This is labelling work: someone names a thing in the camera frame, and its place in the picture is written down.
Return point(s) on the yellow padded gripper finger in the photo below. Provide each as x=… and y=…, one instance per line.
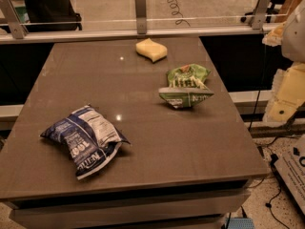
x=288, y=94

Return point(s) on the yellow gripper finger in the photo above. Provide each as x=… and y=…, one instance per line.
x=274, y=37

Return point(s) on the blue chip bag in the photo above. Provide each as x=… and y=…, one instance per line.
x=92, y=140

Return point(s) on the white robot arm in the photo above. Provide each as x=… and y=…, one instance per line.
x=293, y=40

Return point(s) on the green jalapeno chip bag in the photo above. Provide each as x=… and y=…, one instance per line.
x=186, y=86

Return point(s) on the white printed board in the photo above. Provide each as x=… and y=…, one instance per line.
x=291, y=168

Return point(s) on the glass barrier panel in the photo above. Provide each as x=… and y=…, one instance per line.
x=119, y=15

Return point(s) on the yellow sponge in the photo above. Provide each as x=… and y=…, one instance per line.
x=154, y=51

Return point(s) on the blue box under table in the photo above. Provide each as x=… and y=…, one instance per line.
x=239, y=223

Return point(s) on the right metal rail bracket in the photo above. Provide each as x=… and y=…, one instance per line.
x=259, y=14

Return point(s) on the metal rail bracket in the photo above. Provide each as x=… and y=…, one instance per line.
x=259, y=14
x=141, y=16
x=17, y=30

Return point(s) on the middle metal rail bracket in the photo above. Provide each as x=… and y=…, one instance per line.
x=141, y=16

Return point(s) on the left metal rail bracket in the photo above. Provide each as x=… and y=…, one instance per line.
x=17, y=30

